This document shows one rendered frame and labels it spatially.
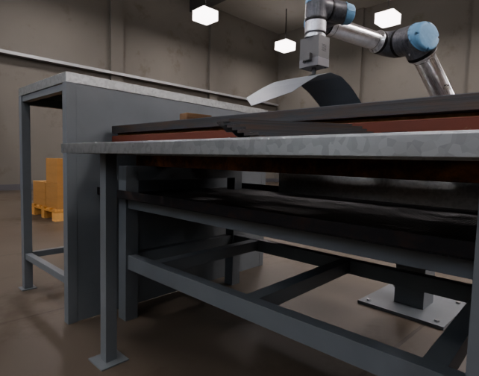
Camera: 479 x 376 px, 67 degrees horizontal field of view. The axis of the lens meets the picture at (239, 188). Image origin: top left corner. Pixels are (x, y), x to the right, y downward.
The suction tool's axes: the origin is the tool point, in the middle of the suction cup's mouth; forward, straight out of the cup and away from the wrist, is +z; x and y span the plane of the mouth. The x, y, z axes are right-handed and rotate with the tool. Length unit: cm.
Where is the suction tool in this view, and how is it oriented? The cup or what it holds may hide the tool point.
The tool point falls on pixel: (313, 81)
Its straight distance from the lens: 138.3
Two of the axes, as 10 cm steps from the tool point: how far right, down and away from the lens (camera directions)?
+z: -0.2, 10.0, 0.8
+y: 6.5, 0.7, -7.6
